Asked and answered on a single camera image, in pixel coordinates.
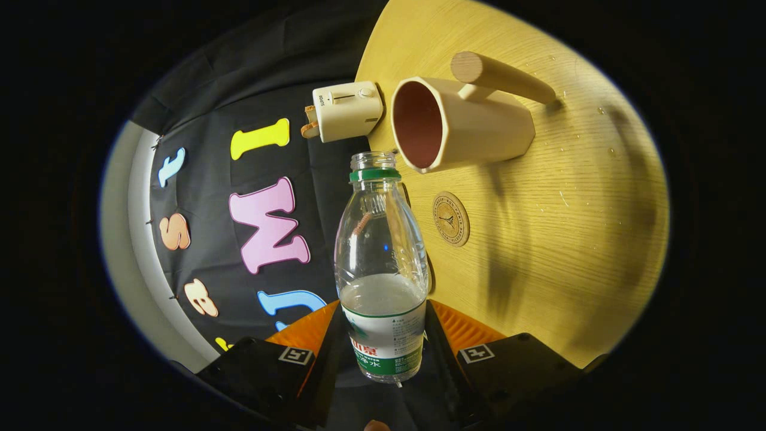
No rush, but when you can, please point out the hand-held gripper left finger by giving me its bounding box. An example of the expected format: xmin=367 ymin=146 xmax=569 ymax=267
xmin=194 ymin=301 xmax=345 ymax=429

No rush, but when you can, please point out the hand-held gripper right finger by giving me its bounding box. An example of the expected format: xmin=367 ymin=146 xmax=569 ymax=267
xmin=424 ymin=299 xmax=599 ymax=429

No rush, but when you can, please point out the clear plastic bottle green label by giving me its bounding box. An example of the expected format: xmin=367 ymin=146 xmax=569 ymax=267
xmin=334 ymin=151 xmax=430 ymax=385

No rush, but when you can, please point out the round wooden coaster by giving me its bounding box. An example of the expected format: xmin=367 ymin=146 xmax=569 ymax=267
xmin=432 ymin=191 xmax=471 ymax=247

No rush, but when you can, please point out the beige cup with wooden handle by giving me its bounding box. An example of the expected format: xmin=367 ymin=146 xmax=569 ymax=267
xmin=390 ymin=51 xmax=558 ymax=174

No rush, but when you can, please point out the wooden table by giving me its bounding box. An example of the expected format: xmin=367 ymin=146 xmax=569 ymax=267
xmin=355 ymin=0 xmax=670 ymax=369

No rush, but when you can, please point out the black backdrop cloth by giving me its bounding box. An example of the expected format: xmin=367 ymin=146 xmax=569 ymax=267
xmin=129 ymin=0 xmax=390 ymax=360

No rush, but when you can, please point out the cream toaster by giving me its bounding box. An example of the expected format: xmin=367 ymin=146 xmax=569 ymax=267
xmin=312 ymin=81 xmax=384 ymax=143

